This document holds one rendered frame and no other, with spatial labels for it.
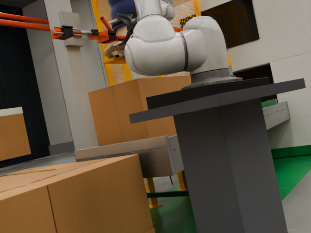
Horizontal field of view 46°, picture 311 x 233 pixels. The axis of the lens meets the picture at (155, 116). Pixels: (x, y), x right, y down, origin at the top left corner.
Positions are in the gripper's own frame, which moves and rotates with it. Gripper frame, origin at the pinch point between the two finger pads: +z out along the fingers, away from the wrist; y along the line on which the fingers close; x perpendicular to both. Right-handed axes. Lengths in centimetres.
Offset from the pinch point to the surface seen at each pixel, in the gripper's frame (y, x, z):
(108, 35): 0.9, -2.6, 2.0
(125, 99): 40.0, -5.3, -2.7
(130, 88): 34.7, -5.3, -8.3
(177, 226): 125, 21, -3
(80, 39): 3.2, -23.0, 5.1
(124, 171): 76, -33, -15
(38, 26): -300, 623, 780
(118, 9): -17.9, 15.3, 4.0
